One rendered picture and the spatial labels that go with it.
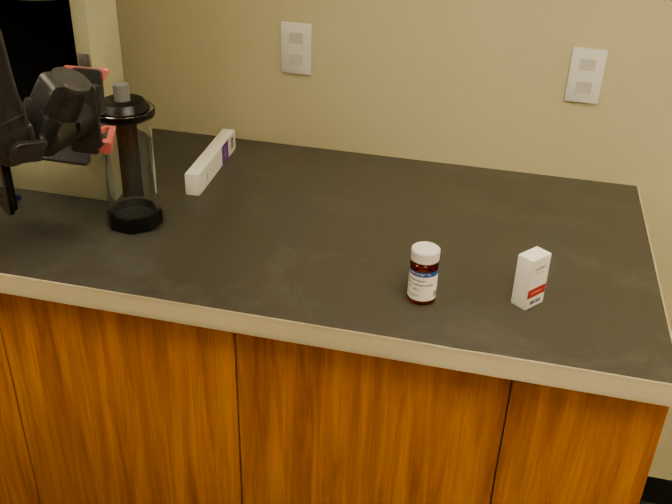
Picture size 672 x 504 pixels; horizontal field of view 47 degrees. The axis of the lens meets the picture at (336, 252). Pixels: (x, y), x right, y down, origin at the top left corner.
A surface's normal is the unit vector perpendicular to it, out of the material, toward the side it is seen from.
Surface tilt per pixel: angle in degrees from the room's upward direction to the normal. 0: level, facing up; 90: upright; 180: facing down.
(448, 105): 90
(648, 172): 90
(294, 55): 90
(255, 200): 0
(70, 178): 90
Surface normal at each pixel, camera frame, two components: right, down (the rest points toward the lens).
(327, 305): 0.03, -0.87
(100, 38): 0.97, 0.15
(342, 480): -0.24, 0.47
